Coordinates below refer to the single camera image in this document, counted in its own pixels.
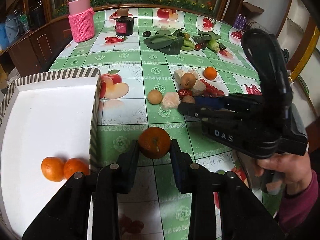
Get brown round fruit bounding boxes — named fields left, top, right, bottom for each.
left=147, top=89, right=163, bottom=105
left=182, top=95, right=195, bottom=104
left=180, top=73, right=196, bottom=89

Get maroon sleeve forearm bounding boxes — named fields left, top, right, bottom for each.
left=278, top=170, right=319, bottom=233

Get right hand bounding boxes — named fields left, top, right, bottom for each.
left=254, top=152, right=312, bottom=195

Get red grape tomato bunch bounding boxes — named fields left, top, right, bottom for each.
left=200, top=79, right=225, bottom=98

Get beige tofu block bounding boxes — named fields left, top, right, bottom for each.
left=190, top=80, right=206, bottom=96
left=173, top=69, right=186, bottom=85

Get dark red date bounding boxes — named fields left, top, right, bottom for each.
left=177, top=89, right=193, bottom=100

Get small orange on table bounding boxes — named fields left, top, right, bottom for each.
left=203, top=67, right=217, bottom=80

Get peeled lychee-like fruit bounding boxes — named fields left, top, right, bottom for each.
left=161, top=92, right=181, bottom=109

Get right bok choy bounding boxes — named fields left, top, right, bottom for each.
left=193, top=30, right=226, bottom=53

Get bok choy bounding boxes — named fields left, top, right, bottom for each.
left=193, top=30, right=226, bottom=53
left=144, top=28, right=195, bottom=55

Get left bok choy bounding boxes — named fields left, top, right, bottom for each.
left=144, top=28, right=195, bottom=55

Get white striped-rim box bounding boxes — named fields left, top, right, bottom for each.
left=1, top=68, right=100, bottom=239

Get dark plum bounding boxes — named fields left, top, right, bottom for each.
left=143, top=31, right=151, bottom=37

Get purple bottles on shelf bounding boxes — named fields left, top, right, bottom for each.
left=233, top=14, right=247, bottom=30

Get black pink-label jar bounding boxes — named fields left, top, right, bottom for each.
left=114, top=16, right=136, bottom=36

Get wooden cabinet counter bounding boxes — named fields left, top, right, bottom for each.
left=1, top=15, right=72, bottom=77

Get pink knit-sleeved jar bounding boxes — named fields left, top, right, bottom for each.
left=68, top=0, right=95, bottom=43

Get blue water jug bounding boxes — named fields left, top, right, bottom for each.
left=0, top=23, right=10, bottom=50

